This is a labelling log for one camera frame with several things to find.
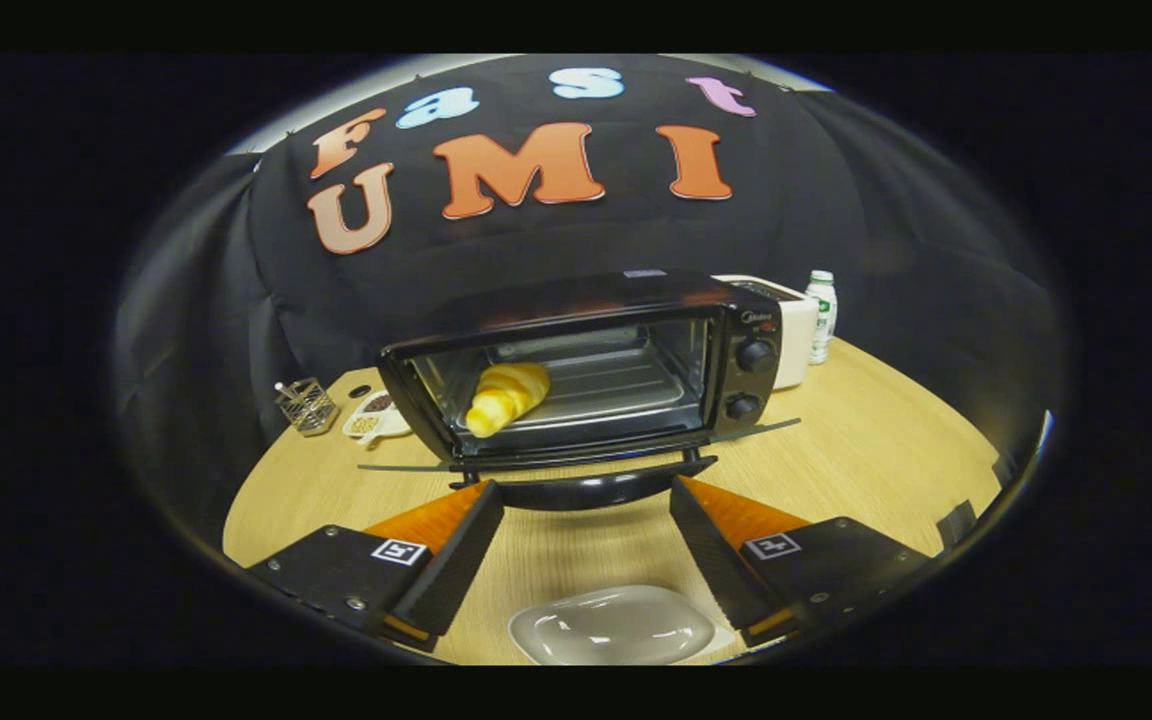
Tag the golden croissant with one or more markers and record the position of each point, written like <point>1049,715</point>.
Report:
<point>506,395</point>

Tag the small white bottle green label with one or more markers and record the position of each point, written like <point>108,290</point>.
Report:
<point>822,315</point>

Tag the white plate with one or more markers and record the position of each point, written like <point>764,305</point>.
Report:
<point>616,625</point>

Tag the white boxy appliance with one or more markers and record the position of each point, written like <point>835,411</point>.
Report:
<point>798,330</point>

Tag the black toaster oven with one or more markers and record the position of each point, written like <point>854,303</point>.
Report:
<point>751,350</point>

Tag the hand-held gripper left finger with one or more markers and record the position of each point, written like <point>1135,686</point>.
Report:
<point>456,560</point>

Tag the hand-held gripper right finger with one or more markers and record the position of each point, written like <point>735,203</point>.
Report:
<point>716,560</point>

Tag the white divided snack dish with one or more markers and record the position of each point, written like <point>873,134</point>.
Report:
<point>376,415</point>

